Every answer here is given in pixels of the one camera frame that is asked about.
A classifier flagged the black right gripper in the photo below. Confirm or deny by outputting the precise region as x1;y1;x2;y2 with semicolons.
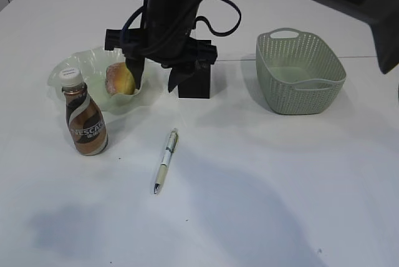
104;27;218;92

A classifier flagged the sugared bread roll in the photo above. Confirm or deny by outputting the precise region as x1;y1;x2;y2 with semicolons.
105;62;136;95

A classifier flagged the green plastic woven basket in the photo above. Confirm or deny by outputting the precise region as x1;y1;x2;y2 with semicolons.
256;28;347;115

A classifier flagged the black mesh pen holder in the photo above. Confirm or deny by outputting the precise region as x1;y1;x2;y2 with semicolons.
178;39;216;99

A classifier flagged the Nescafe coffee bottle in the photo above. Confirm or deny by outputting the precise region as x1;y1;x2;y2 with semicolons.
59;67;108;156

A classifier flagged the green wavy glass plate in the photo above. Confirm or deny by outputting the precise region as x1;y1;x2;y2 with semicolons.
47;47;163;115

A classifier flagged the black cable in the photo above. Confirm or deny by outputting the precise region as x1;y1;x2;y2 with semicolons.
120;0;243;59

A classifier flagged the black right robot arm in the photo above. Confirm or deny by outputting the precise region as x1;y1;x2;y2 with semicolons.
104;0;398;90

